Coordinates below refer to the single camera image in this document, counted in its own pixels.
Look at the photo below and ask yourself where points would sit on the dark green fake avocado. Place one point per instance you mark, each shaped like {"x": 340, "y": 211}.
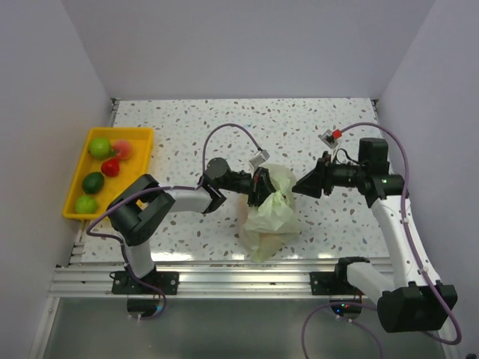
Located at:
{"x": 93, "y": 183}

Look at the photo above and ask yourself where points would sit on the small green fake lime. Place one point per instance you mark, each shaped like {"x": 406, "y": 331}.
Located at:
{"x": 86, "y": 204}

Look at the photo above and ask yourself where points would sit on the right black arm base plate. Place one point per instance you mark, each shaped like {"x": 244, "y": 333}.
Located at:
{"x": 350, "y": 276}

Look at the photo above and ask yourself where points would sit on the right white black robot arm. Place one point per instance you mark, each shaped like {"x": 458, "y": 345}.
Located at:
{"x": 415, "y": 299}

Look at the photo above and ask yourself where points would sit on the aluminium rail frame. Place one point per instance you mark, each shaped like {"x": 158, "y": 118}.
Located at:
{"x": 205, "y": 249}

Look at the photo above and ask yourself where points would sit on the red fake pepper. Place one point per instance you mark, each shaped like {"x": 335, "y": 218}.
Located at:
{"x": 110, "y": 168}

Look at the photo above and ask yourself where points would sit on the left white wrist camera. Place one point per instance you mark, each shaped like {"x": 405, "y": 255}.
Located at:
{"x": 258, "y": 159}

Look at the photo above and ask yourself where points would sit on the yellow plastic tray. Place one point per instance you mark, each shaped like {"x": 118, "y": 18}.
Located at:
{"x": 130, "y": 170}

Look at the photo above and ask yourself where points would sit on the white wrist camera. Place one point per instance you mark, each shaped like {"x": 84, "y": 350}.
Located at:
{"x": 331, "y": 138}
{"x": 258, "y": 159}

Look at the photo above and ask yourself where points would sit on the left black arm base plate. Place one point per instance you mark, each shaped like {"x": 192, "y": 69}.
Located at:
{"x": 153, "y": 283}

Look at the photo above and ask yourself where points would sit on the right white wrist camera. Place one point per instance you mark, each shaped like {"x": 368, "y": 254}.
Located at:
{"x": 331, "y": 138}

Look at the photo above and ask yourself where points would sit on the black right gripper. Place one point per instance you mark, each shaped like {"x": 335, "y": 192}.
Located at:
{"x": 320, "y": 178}

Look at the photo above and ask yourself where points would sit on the pale green avocado-print plastic bag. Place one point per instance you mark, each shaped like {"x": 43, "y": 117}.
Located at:
{"x": 265, "y": 229}

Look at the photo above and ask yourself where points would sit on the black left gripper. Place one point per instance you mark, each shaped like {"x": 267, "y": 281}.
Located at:
{"x": 261, "y": 187}

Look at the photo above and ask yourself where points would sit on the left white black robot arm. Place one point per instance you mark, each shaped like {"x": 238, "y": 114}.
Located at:
{"x": 141, "y": 208}

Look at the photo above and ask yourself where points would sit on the bright green fake apple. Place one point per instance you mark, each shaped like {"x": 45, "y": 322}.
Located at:
{"x": 100, "y": 148}

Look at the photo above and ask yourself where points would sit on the pink peach with leaf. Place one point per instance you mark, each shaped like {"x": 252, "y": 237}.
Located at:
{"x": 122, "y": 149}

